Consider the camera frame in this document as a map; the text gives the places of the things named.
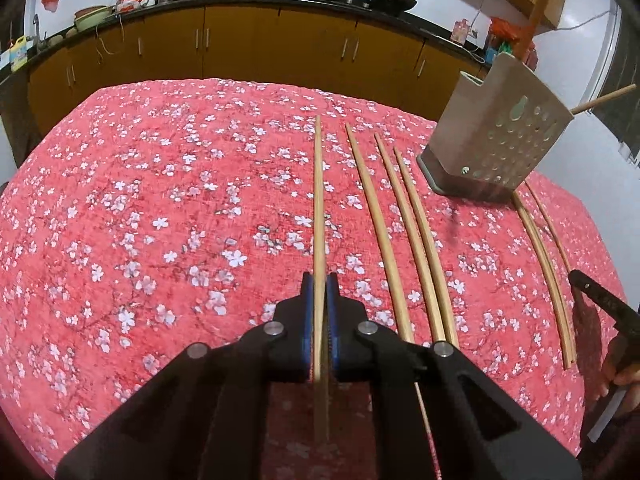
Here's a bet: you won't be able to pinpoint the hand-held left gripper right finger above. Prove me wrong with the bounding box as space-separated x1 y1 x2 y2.
325 272 583 480

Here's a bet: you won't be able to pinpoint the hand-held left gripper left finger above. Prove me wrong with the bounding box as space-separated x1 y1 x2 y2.
55 271 321 480

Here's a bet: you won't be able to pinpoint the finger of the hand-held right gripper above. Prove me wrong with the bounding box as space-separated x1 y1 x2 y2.
567 269 640 346

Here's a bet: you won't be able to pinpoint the wooden chopstick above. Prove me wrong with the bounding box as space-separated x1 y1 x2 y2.
525 182 573 273
511 194 577 372
571 84 638 115
311 115 332 443
393 146 461 350
373 132 447 347
344 124 437 463

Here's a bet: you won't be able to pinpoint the perforated metal utensil holder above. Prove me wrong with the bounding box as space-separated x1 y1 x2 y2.
417 51 575 205

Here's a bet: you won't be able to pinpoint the person's right hand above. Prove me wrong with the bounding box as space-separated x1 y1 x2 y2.
597 332 640 416

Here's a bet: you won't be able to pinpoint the red floral tablecloth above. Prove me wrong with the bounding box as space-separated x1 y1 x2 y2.
0 77 631 480

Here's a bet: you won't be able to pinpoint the wooden base kitchen cabinets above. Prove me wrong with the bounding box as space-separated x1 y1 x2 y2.
25 2 493 126

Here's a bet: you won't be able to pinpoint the pink bottle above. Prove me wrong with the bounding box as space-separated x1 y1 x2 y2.
450 17 473 45

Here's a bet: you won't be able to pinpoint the black gas stove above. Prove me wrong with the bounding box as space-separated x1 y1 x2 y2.
295 0 426 18

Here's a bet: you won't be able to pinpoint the green basin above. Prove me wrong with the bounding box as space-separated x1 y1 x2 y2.
74 5 115 32

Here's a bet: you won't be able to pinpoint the yellow detergent bottle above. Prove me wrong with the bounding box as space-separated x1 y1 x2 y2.
9 35 28 72

